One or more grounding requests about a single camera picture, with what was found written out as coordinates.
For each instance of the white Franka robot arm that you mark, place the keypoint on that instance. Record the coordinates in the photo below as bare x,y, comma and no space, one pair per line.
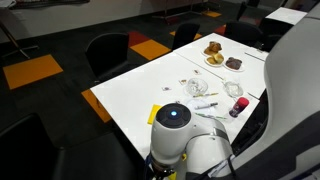
290,83

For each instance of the metal tripod stand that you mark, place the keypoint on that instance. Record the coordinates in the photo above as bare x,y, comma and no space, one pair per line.
15,41

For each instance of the yellow-green pencil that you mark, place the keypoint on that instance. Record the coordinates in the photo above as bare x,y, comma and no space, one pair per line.
205,95

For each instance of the brown twisted bread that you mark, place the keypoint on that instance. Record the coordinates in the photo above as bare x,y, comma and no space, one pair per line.
213,47

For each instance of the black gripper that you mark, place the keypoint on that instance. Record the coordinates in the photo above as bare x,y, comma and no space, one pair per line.
163,173

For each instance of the small candy wrapper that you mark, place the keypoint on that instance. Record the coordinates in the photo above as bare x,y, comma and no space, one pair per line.
196,71
166,88
182,81

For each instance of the marker pen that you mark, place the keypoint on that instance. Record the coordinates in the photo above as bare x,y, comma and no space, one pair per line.
206,106

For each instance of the yellow sticky note pad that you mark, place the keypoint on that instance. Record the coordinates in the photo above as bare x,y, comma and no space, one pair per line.
154,114

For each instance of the black office chair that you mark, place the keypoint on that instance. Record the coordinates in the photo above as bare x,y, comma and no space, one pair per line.
243,33
185,35
50,156
273,31
108,55

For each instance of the tan bread rolls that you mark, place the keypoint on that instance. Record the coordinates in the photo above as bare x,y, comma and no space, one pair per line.
215,59

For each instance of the large white plate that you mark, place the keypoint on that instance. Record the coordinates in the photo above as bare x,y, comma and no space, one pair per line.
233,70

